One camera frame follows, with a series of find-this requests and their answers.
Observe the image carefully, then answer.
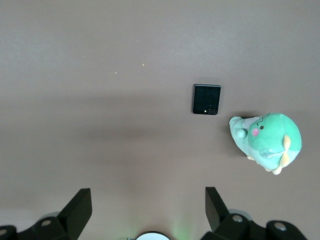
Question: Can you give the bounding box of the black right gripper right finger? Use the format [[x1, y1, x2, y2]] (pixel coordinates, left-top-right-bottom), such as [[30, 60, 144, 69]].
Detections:
[[201, 186, 309, 240]]

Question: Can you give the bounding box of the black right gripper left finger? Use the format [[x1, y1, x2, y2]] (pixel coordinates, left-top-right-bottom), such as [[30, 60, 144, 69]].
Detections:
[[0, 188, 93, 240]]

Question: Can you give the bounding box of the black flip phone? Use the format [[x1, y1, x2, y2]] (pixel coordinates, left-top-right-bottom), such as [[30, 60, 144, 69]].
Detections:
[[191, 83, 222, 116]]

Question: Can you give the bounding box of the green dinosaur plush toy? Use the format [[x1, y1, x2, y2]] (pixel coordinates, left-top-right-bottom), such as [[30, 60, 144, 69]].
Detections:
[[228, 112, 303, 176]]

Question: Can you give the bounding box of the brown table cloth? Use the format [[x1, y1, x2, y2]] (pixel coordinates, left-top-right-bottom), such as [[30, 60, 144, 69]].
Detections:
[[0, 0, 320, 240]]

